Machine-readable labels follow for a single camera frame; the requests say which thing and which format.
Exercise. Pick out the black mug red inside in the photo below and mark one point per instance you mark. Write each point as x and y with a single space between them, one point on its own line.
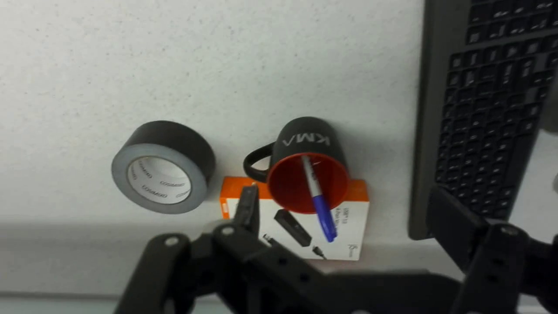
308 140

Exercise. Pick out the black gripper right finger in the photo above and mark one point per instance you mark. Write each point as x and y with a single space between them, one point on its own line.
500 262

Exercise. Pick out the black duct tape roll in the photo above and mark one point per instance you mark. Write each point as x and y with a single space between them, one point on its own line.
175 142

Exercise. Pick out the black computer keyboard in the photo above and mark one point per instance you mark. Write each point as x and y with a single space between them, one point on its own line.
482 116

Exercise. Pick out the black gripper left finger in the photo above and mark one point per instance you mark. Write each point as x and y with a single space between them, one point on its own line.
233 250

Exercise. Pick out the orange white cardboard box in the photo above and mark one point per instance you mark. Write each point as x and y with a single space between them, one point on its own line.
355 220

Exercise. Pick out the blue marker pen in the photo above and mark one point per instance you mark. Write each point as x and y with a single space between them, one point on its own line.
323 210

